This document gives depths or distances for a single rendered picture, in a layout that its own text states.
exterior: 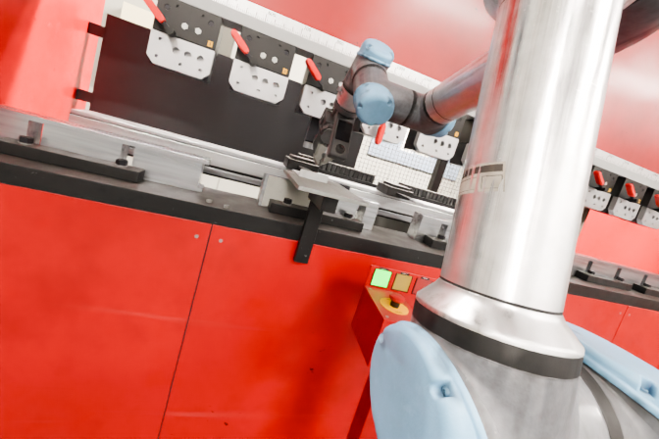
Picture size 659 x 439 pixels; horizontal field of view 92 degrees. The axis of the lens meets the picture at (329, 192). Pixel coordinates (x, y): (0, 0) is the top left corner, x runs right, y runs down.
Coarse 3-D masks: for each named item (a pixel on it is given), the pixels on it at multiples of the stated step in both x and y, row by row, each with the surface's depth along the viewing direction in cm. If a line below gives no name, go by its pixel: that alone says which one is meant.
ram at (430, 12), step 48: (192, 0) 79; (288, 0) 84; (336, 0) 88; (384, 0) 91; (432, 0) 95; (480, 0) 99; (432, 48) 98; (480, 48) 102; (624, 96) 123; (624, 144) 128
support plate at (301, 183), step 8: (288, 176) 86; (296, 176) 86; (296, 184) 74; (304, 184) 75; (312, 184) 79; (320, 184) 84; (328, 184) 89; (336, 184) 96; (312, 192) 72; (320, 192) 73; (328, 192) 74; (336, 192) 79; (344, 192) 83; (344, 200) 75; (352, 200) 75; (360, 200) 77
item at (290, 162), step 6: (288, 156) 125; (294, 156) 117; (288, 162) 115; (294, 162) 116; (300, 162) 116; (306, 162) 118; (312, 162) 119; (288, 168) 116; (294, 168) 116; (300, 168) 113; (306, 168) 117; (312, 168) 118; (318, 168) 119
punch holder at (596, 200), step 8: (592, 168) 127; (600, 168) 127; (592, 176) 127; (608, 176) 129; (616, 176) 131; (592, 184) 128; (608, 184) 130; (592, 192) 129; (600, 192) 130; (608, 192) 131; (592, 200) 130; (600, 200) 131; (608, 200) 132; (592, 208) 131; (600, 208) 132
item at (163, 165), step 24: (0, 120) 74; (24, 120) 76; (48, 120) 77; (48, 144) 78; (72, 144) 79; (96, 144) 81; (120, 144) 82; (144, 144) 83; (144, 168) 85; (168, 168) 86; (192, 168) 88
